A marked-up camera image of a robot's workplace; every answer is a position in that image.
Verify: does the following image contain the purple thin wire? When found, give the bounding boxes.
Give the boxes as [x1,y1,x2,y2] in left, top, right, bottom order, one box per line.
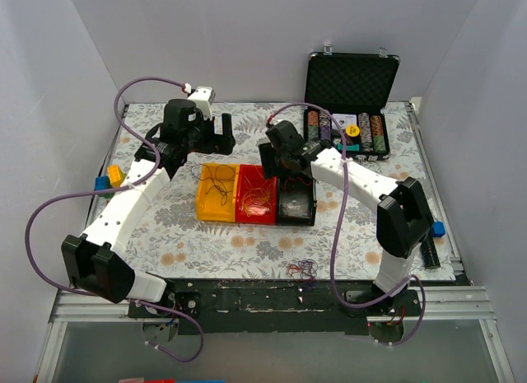
[189,164,236,207]

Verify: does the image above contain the yellow thin wire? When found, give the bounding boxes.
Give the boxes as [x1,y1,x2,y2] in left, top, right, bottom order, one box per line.
[240,175,276,218]

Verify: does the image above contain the leftover red purple wire tangle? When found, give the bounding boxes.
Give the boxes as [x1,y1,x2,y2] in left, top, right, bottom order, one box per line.
[286,259,319,283]

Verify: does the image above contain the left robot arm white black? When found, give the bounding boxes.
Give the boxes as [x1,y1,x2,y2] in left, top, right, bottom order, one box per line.
[61,99,236,317]

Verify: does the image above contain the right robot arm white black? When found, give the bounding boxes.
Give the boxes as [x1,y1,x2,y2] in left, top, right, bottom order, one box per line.
[259,120,433,315]

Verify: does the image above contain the black plastic bin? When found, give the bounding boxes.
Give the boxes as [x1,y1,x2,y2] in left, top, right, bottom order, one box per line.
[275,175,317,227]

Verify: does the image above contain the red plastic bin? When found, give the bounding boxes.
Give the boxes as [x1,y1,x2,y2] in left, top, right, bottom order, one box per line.
[235,165,277,225]

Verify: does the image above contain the yellow plastic bin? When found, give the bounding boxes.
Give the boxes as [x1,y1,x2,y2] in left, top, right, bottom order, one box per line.
[195,163,240,222]

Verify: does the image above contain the black poker chip case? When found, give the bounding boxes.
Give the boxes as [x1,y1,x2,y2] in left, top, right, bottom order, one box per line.
[303,52,400,161]

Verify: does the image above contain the stacked colourful toy bricks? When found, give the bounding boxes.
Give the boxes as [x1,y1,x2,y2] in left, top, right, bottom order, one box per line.
[94,165,126,199]

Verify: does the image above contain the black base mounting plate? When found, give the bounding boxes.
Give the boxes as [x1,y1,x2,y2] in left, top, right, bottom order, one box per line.
[127,278,425,337]

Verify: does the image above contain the small blue block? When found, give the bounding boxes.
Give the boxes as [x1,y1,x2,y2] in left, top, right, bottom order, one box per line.
[431,221,446,238]

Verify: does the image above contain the black handheld microphone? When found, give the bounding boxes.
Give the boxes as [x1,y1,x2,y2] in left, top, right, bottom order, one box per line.
[420,231,441,270]

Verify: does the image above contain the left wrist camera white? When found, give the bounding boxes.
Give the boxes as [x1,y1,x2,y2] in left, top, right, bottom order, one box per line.
[188,86,216,120]

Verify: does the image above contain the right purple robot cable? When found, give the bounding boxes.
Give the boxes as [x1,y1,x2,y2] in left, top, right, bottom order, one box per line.
[265,102,426,346]

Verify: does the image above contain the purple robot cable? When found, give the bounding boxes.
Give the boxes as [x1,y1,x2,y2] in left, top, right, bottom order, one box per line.
[24,76,205,363]
[265,102,426,346]

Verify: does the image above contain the aluminium frame rail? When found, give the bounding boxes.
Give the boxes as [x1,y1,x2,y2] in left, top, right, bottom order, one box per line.
[49,287,496,323]

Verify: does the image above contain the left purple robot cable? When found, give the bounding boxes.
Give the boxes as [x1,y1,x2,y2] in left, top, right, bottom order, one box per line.
[24,76,205,363]

